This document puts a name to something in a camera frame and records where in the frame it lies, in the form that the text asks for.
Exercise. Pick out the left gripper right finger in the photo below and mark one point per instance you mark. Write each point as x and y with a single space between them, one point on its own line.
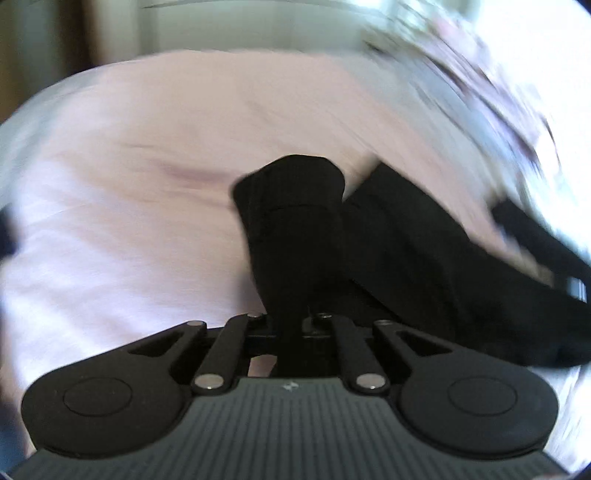
361 371

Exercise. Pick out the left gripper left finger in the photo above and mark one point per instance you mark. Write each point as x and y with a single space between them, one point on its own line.
219 369

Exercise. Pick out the pink and grey bedspread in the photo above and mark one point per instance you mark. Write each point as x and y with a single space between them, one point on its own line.
123 253

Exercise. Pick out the black trousers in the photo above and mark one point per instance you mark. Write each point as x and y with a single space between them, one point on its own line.
388 250

